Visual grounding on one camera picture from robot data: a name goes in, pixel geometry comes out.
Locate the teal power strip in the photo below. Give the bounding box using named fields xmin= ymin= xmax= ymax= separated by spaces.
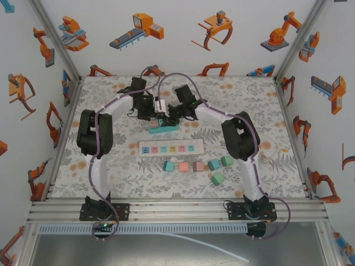
xmin=148 ymin=124 xmax=180 ymax=136

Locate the white power strip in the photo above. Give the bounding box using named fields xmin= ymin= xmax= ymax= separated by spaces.
xmin=138 ymin=139 xmax=205 ymax=158

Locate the floral patterned table cloth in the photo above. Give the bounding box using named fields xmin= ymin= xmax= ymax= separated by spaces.
xmin=51 ymin=75 xmax=310 ymax=200

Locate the black controller board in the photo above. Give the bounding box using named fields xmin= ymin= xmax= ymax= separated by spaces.
xmin=91 ymin=220 xmax=123 ymax=242
xmin=245 ymin=221 xmax=267 ymax=241

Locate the white plastic tube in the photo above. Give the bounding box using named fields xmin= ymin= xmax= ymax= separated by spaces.
xmin=162 ymin=232 xmax=250 ymax=263

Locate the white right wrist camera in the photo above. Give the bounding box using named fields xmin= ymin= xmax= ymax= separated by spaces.
xmin=154 ymin=96 xmax=169 ymax=114

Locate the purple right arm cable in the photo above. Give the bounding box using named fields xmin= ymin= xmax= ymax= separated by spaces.
xmin=157 ymin=72 xmax=292 ymax=241

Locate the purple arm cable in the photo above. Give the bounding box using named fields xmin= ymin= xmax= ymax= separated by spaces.
xmin=157 ymin=72 xmax=292 ymax=241
xmin=88 ymin=64 xmax=163 ymax=242

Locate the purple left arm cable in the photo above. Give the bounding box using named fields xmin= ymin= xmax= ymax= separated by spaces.
xmin=88 ymin=64 xmax=163 ymax=242

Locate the aluminium side rail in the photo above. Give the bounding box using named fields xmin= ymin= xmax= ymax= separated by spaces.
xmin=45 ymin=76 xmax=85 ymax=201
xmin=273 ymin=76 xmax=313 ymax=199

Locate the aluminium front frame rail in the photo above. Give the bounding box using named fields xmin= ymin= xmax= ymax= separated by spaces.
xmin=26 ymin=199 xmax=329 ymax=224

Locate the thin white cable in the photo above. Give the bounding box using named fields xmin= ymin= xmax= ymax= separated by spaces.
xmin=257 ymin=136 xmax=288 ymax=165

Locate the aluminium corner post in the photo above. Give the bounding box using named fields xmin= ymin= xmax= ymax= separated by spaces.
xmin=27 ymin=0 xmax=83 ymax=81
xmin=273 ymin=0 xmax=330 ymax=81

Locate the white slotted cable duct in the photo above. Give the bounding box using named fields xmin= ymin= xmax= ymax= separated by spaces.
xmin=37 ymin=224 xmax=249 ymax=234

